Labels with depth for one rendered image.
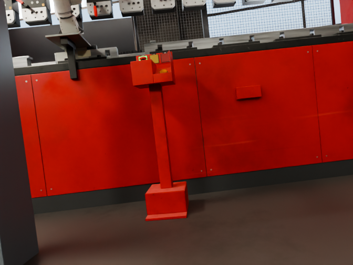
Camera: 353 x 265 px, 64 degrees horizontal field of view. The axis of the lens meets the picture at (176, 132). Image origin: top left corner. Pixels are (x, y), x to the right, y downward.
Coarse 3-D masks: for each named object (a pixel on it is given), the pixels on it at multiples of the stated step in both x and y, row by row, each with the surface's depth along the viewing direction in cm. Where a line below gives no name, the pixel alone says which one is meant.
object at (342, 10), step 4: (340, 0) 246; (344, 0) 241; (348, 0) 236; (352, 0) 231; (340, 4) 246; (344, 4) 242; (348, 4) 236; (352, 4) 232; (340, 8) 247; (344, 8) 242; (348, 8) 237; (352, 8) 232; (340, 12) 247; (344, 12) 243; (348, 12) 238; (352, 12) 233; (340, 16) 248; (344, 16) 243; (348, 16) 238; (352, 16) 233; (344, 20) 244; (348, 20) 239; (352, 20) 234
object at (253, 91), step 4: (236, 88) 169; (240, 88) 169; (244, 88) 170; (248, 88) 170; (252, 88) 170; (256, 88) 170; (260, 88) 170; (236, 92) 169; (240, 92) 169; (244, 92) 170; (248, 92) 170; (252, 92) 170; (256, 92) 170; (260, 92) 170; (236, 96) 170; (240, 96) 170; (244, 96) 170; (248, 96) 170; (252, 96) 170; (256, 96) 170; (260, 96) 170
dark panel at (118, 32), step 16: (16, 32) 226; (32, 32) 227; (48, 32) 228; (96, 32) 229; (112, 32) 230; (128, 32) 230; (16, 48) 227; (32, 48) 227; (48, 48) 228; (128, 48) 231
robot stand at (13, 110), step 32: (0, 0) 106; (0, 32) 105; (0, 64) 103; (0, 96) 102; (0, 128) 100; (0, 160) 98; (0, 192) 97; (0, 224) 96; (32, 224) 111; (0, 256) 96; (32, 256) 109
